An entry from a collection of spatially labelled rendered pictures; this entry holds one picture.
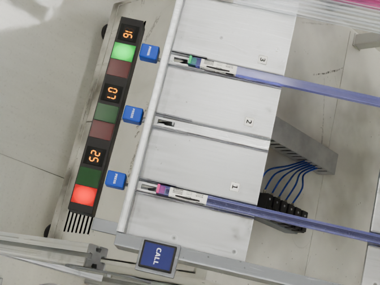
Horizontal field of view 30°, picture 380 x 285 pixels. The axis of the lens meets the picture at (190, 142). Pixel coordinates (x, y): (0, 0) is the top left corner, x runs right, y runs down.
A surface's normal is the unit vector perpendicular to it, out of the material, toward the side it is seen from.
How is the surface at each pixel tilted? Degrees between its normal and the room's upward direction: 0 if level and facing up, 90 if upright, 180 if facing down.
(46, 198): 0
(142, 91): 90
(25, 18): 0
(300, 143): 0
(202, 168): 47
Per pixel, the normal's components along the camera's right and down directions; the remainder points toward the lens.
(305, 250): 0.71, -0.02
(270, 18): 0.00, -0.25
